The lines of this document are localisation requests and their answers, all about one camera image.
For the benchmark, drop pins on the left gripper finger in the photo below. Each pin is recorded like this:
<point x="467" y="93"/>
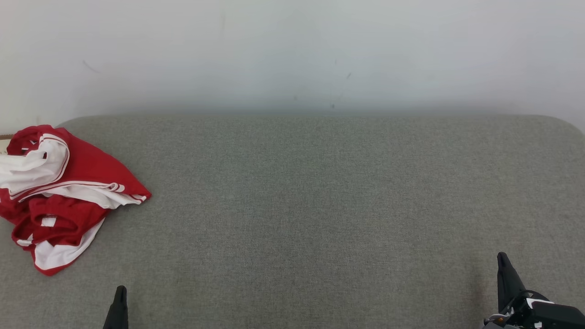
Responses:
<point x="118" y="313"/>

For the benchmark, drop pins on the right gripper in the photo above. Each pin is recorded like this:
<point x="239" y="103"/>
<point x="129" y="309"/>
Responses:
<point x="553" y="317"/>

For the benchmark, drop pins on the red Bulls 23 jersey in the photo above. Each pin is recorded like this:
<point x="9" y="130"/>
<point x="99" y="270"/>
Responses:
<point x="91" y="169"/>

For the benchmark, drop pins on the red shorts white side stripe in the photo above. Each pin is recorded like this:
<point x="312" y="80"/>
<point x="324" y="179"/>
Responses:
<point x="59" y="219"/>

